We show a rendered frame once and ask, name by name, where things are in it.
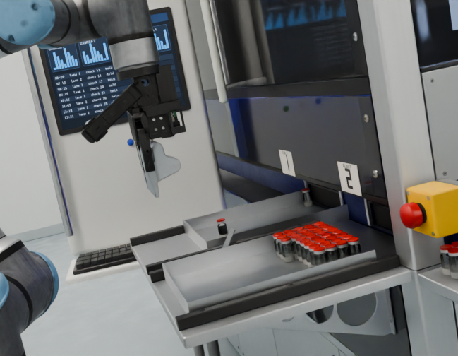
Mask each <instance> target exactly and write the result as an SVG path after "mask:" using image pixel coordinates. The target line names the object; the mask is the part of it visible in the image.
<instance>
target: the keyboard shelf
mask: <svg viewBox="0 0 458 356"><path fill-rule="evenodd" d="M75 263H76V259H74V260H72V262H71V265H70V267H69V270H68V273H67V276H66V279H65V281H66V284H67V285H71V284H75V283H80V282H84V281H87V280H92V279H96V278H101V277H105V276H108V275H113V274H117V273H123V272H126V271H132V270H135V269H139V268H141V267H140V265H139V263H138V261H132V262H129V263H123V264H120V265H117V266H111V267H108V268H102V269H99V270H95V271H90V272H86V273H81V274H77V275H74V274H73V269H74V266H75Z"/></svg>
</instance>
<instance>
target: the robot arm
mask: <svg viewBox="0 0 458 356"><path fill-rule="evenodd" d="M105 36H107V41H108V44H109V49H110V52H111V56H112V62H113V66H114V69H115V70H118V71H119V72H117V73H116V75H117V79H118V81H120V80H125V79H129V78H131V79H132V84H131V85H129V86H128V87H127V88H126V89H125V90H124V91H123V92H122V93H121V94H120V95H119V96H118V97H117V98H116V99H115V100H113V101H112V102H111V103H110V104H109V105H108V106H107V107H106V108H105V109H104V110H103V111H102V112H101V113H100V114H99V115H98V116H97V117H95V118H94V117H93V118H92V119H91V120H88V121H86V123H85V125H84V126H83V127H82V128H83V130H82V131H81V135H82V136H83V137H84V138H85V139H86V140H87V141H88V142H89V143H94V142H95V141H96V142H98V141H99V140H101V139H103V138H104V136H105V135H106V134H107V133H108V131H107V130H108V129H109V128H110V127H111V126H112V125H113V124H114V123H115V122H116V121H117V120H118V119H119V118H120V117H121V116H122V115H123V114H124V113H125V112H127V113H128V122H129V126H130V129H131V134H132V137H133V140H134V141H135V145H136V148H137V151H138V157H139V160H140V164H141V167H142V170H143V175H144V178H145V182H146V184H147V188H148V189H149V191H150V192H151V193H152V194H153V195H154V196H155V198H159V188H158V182H159V181H161V180H163V179H165V178H166V177H168V176H170V175H172V174H174V173H176V172H178V171H179V170H180V168H181V163H180V161H179V160H178V159H177V158H175V157H172V156H169V155H165V153H164V148H163V146H162V144H161V143H158V142H156V141H150V139H151V140H152V139H155V138H168V137H172V136H174V135H175V134H179V133H183V132H186V127H185V124H184V120H183V113H182V109H181V103H180V100H178V98H177V94H176V88H175V85H174V78H173V74H172V71H171V64H167V65H163V66H160V65H159V64H157V62H159V53H158V49H157V43H156V39H155V35H154V31H153V27H152V21H151V17H150V11H149V7H148V3H147V0H0V59H1V58H3V57H6V56H8V55H10V54H13V53H16V52H19V51H21V50H24V49H27V48H28V47H32V46H34V45H37V46H38V47H39V48H41V49H50V48H61V47H64V46H66V45H71V44H75V43H79V42H84V41H88V40H94V39H97V38H101V37H105ZM143 79H145V80H146V81H147V85H146V86H144V84H145V82H144V81H142V80H143ZM178 109H179V111H180V115H181V122H182V125H183V126H181V125H180V121H178V118H177V114H176V110H178ZM58 291H59V276H58V273H57V270H56V268H55V266H54V264H53V263H52V261H51V260H50V259H49V258H48V257H47V256H45V255H44V254H42V253H40V252H36V251H32V250H28V249H27V247H26V246H25V245H24V243H23V242H22V241H21V240H20V239H18V238H13V237H8V236H6V235H5V233H4V232H3V230H2V229H1V228H0V356H26V354H25V349H24V346H23V341H22V338H21V333H22V332H23V331H24V330H25V329H26V328H27V327H28V326H30V325H31V324H32V323H33V322H34V321H35V320H36V319H37V318H39V317H41V316H42V315H43V314H44V313H45V312H46V311H47V310H48V308H49V307H50V306H51V304H52V303H53V301H54V300H55V298H56V296H57V293H58Z"/></svg>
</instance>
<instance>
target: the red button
mask: <svg viewBox="0 0 458 356"><path fill-rule="evenodd" d="M399 214H400V218H401V220H402V223H403V224H404V226H405V227H407V228H410V229H414V228H416V227H420V226H421V225H422V223H423V214H422V212H421V209H420V207H419V206H418V205H417V204H416V203H414V202H410V203H405V204H404V205H403V206H402V207H401V208H400V211H399Z"/></svg>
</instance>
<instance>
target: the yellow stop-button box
mask: <svg viewBox="0 0 458 356"><path fill-rule="evenodd" d="M406 192H407V197H408V202H409V203H410V202H414V203H416V204H417V205H418V206H419V207H420V209H421V212H422V214H423V223H422V225H421V226H420V227H416V228H414V229H413V230H415V231H417V232H420V233H423V234H425V235H429V236H431V237H434V238H441V237H445V236H448V235H453V234H455V233H458V181H456V180H452V179H445V178H442V179H437V180H435V181H432V182H428V183H425V184H419V185H416V186H412V187H409V188H407V190H406Z"/></svg>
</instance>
